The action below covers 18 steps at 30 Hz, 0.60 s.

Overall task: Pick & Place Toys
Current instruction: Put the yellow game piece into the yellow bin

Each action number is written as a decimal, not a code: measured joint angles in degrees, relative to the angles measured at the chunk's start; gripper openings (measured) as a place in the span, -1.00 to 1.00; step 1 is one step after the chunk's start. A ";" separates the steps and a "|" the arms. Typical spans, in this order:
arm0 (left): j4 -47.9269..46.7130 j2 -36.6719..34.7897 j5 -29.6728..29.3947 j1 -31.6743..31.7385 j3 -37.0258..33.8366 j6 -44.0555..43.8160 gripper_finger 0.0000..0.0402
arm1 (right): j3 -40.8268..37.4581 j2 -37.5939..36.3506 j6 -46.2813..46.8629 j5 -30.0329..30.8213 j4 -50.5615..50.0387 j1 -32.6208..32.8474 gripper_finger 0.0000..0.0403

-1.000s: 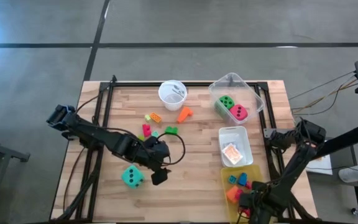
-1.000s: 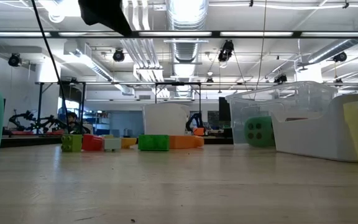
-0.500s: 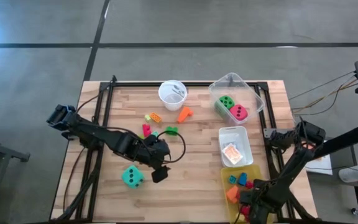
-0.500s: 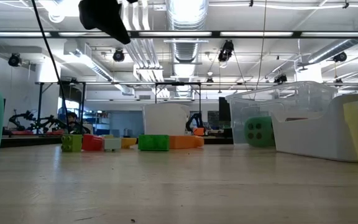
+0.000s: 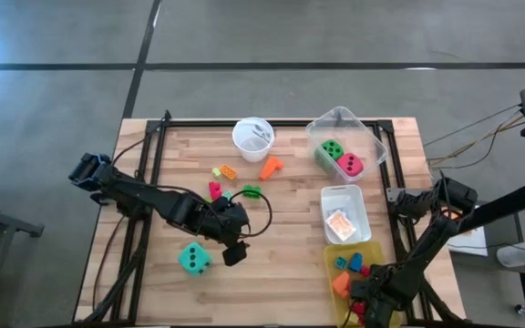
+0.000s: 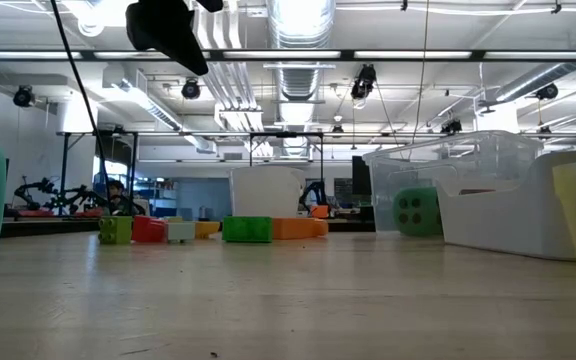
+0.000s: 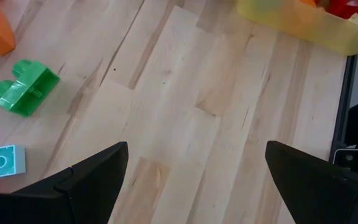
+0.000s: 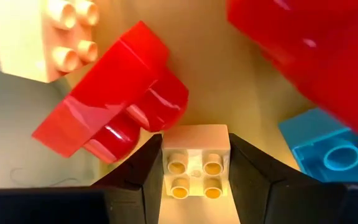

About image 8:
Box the blue small toy brick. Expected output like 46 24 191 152
277 108 358 184

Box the yellow translucent plastic bin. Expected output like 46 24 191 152
0 0 358 224

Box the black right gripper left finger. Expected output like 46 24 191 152
0 133 164 224

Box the yellow small toy brick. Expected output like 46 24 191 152
162 124 232 200
0 0 101 84

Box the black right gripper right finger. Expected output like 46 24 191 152
228 133 358 224

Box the red long toy brick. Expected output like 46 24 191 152
226 0 358 147

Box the red stepped toy brick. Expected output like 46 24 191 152
31 20 190 165

